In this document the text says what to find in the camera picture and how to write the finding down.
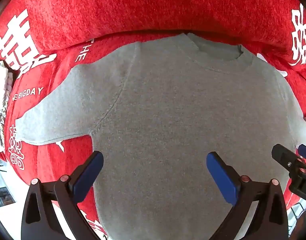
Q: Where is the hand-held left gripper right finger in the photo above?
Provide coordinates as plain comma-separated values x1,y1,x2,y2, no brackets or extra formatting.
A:
206,152,289,240

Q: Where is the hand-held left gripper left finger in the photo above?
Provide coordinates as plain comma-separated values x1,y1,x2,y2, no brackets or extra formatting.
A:
21,151,104,240

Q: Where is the grey sweater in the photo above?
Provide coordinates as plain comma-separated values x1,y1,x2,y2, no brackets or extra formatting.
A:
15,32,306,240

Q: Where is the white fringed cloth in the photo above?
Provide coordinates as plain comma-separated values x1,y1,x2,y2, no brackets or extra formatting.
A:
0,60,14,153

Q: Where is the red printed blanket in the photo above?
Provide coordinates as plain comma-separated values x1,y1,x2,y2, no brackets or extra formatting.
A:
0,0,306,240

